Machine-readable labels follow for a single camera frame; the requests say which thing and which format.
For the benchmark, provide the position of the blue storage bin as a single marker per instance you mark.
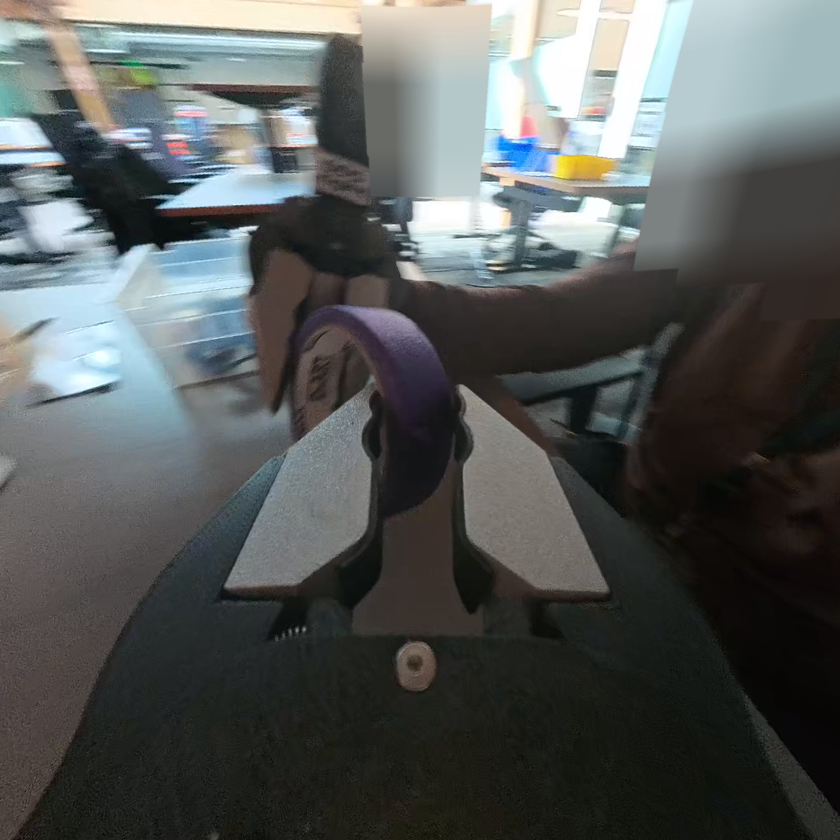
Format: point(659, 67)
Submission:
point(525, 151)

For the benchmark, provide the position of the clear plastic bin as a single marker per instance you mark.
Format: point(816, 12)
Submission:
point(184, 308)

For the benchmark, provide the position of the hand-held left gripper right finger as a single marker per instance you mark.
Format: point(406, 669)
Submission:
point(525, 518)

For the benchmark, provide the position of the dark office table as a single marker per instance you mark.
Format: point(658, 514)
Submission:
point(243, 193)

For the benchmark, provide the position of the wooden top office table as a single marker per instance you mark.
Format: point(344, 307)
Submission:
point(571, 184)

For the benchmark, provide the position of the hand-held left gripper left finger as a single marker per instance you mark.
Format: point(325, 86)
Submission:
point(308, 518)

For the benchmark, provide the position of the purple tape roll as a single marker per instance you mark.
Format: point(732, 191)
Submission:
point(400, 374)

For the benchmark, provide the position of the silver foil sheet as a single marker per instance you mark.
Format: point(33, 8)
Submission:
point(79, 371)

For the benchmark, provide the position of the black mesh chair seat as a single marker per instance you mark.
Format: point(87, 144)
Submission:
point(577, 377)

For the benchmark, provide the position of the yellow storage bin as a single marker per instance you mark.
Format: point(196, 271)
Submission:
point(583, 166)

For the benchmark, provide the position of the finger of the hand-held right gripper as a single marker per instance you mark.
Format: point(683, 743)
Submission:
point(367, 292)
point(279, 315)

